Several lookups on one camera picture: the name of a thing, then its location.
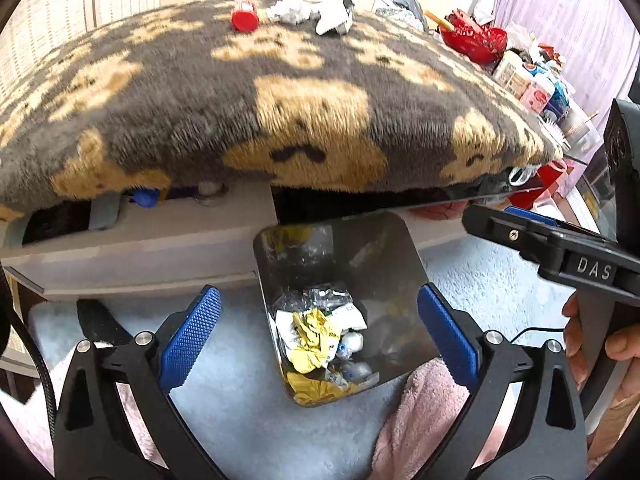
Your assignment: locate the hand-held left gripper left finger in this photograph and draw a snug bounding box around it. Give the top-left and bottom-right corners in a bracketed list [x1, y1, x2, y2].
[52, 285, 236, 480]

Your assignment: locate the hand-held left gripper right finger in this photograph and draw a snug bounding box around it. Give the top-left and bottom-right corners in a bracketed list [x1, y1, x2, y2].
[417, 283, 588, 480]

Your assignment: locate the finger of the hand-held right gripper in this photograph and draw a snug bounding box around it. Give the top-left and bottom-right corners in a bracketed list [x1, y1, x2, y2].
[462, 203, 640, 307]
[504, 205, 616, 244]

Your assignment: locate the black waste bin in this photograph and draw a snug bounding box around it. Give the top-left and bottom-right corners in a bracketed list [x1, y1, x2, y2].
[252, 211, 442, 408]

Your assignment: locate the yellow wrapper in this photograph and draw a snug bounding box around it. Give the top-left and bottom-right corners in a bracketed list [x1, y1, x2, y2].
[286, 309, 344, 374]

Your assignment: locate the white paper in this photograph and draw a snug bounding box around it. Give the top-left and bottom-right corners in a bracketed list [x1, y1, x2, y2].
[266, 0, 322, 25]

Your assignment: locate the small red can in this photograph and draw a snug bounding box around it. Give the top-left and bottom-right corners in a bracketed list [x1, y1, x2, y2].
[231, 0, 260, 31]

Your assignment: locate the person's right hand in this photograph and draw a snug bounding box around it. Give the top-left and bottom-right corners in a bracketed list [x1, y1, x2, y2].
[562, 292, 640, 389]

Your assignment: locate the pink fluffy cloth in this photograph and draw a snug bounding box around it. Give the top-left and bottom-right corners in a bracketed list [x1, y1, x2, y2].
[372, 360, 472, 480]

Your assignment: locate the blue round tin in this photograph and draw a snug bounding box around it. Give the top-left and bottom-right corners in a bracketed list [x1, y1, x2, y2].
[542, 71, 572, 122]

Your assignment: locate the white bottle pink label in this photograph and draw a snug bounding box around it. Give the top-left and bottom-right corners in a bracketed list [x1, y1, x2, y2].
[520, 77, 556, 114]

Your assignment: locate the purple curtain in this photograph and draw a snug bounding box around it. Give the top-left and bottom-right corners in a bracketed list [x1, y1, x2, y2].
[492, 0, 632, 113]

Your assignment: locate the red openwork basket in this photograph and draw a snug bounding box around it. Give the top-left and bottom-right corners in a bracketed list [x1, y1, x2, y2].
[439, 9, 509, 64]

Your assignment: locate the orange stick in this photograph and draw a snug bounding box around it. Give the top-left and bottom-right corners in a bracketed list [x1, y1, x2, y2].
[424, 9, 456, 32]

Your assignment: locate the teddy bear print blanket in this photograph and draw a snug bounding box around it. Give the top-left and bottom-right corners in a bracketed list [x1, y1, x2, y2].
[0, 0, 564, 224]

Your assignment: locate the woven folding screen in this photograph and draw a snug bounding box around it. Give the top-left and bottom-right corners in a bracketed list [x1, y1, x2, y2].
[0, 0, 166, 111]

